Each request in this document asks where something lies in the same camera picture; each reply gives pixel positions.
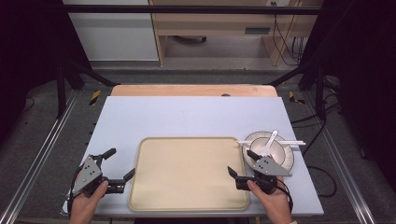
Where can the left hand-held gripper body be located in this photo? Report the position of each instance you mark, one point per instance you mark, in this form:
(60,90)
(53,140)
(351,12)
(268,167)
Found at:
(88,175)

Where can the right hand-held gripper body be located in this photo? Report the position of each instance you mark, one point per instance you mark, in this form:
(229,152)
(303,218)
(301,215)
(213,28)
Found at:
(269,168)

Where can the white bowl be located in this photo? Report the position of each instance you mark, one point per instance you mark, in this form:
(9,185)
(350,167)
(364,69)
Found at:
(277,151)

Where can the white plate with striped rim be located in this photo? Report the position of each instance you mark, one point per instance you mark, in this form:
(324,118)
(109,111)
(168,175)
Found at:
(289,155)

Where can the white spoon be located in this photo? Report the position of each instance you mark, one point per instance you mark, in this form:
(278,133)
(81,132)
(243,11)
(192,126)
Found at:
(271,140)

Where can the white chopstick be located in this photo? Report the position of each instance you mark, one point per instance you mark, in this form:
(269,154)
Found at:
(289,142)

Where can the beige tray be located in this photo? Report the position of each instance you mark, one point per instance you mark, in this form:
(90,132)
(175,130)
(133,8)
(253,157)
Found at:
(186,174)

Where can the person's left hand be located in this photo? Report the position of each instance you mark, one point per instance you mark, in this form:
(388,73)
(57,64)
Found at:
(84,205)

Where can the person's right hand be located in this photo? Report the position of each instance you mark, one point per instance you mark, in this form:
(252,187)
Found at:
(275,205)

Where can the white table board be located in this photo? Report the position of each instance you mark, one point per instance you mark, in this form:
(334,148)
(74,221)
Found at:
(186,118)

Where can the black metal stand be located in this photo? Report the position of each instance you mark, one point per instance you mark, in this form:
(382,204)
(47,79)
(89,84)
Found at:
(320,93)
(61,90)

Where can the wooden table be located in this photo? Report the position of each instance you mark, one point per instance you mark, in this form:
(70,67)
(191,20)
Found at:
(186,90)

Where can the white cabinet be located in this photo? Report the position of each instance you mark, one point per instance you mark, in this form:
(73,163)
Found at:
(115,34)

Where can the black chair base leg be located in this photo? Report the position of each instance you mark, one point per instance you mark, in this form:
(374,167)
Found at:
(190,39)

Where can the wooden desk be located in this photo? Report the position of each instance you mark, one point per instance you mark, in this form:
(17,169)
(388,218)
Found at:
(211,23)

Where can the aluminium rail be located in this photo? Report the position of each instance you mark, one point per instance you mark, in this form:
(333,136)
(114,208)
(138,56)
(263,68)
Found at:
(342,174)
(40,155)

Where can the black horizontal frame bar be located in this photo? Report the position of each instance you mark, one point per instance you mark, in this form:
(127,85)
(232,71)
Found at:
(186,9)

